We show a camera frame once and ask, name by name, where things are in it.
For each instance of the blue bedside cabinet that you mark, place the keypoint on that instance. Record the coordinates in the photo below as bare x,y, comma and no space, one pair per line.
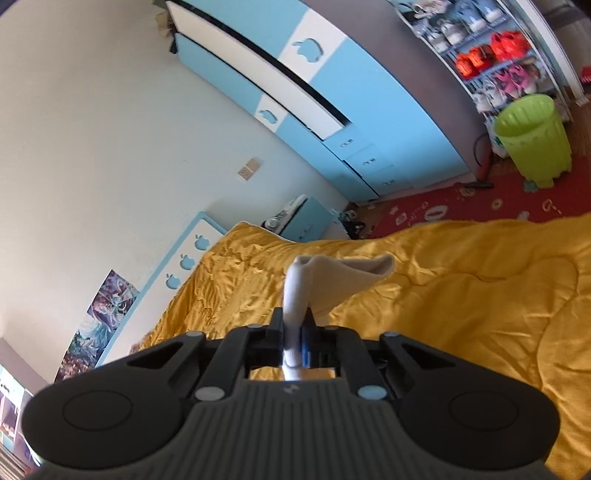
304,220

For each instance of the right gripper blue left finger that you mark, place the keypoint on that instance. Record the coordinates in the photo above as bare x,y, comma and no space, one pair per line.
275,335

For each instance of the lime green plastic bin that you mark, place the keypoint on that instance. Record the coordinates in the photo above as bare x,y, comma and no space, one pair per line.
532,132

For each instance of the white Nevada sweatshirt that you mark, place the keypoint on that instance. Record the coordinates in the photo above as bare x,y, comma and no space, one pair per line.
318,284

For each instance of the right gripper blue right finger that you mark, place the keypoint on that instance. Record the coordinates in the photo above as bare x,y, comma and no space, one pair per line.
311,342

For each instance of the red patterned floor rug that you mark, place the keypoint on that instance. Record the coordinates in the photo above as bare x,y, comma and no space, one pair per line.
509,197

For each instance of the anime wall posters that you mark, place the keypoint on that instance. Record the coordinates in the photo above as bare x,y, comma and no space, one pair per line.
104,315

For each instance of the white blue apple headboard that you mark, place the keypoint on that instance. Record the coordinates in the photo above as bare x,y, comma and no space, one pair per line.
161,287

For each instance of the blue white apple wardrobe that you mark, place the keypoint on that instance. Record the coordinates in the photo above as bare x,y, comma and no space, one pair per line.
344,83

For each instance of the shoe rack with shoes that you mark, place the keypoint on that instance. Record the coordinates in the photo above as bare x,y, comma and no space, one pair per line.
466,61

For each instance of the mustard yellow quilted bedspread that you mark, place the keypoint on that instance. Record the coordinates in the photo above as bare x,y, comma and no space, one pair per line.
509,295

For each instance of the wall light switch plate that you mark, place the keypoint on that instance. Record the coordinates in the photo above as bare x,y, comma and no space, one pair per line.
249,169

